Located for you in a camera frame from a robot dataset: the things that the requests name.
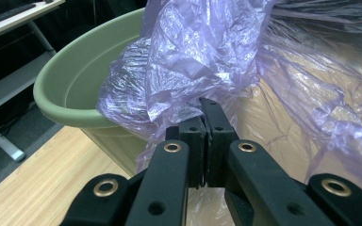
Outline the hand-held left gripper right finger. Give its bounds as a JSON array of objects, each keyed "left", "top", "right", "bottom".
[{"left": 199, "top": 97, "right": 240, "bottom": 188}]

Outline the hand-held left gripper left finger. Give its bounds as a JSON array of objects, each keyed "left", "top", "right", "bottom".
[{"left": 165, "top": 116, "right": 207, "bottom": 189}]

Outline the purple plastic trash bag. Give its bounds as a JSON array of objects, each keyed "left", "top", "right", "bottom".
[{"left": 95, "top": 0, "right": 362, "bottom": 226}]

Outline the green plastic bin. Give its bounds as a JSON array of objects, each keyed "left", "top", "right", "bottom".
[{"left": 32, "top": 8, "right": 158, "bottom": 177}]

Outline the black keyboard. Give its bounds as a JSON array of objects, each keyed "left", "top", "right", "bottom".
[{"left": 0, "top": 2, "right": 38, "bottom": 30}]

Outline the white desk frame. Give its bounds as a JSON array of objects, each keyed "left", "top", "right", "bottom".
[{"left": 0, "top": 0, "right": 67, "bottom": 163}]

